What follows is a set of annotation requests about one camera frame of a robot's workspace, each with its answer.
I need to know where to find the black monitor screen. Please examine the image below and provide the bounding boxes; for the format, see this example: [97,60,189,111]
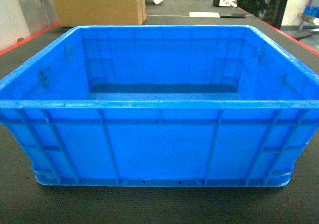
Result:
[237,0,288,29]

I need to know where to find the brown cardboard box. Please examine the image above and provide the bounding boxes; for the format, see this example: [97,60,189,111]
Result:
[53,0,146,27]

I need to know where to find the large blue plastic crate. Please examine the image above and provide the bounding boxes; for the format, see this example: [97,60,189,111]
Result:
[0,25,319,187]

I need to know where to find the white flat board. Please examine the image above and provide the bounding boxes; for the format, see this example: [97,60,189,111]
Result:
[189,12,221,18]

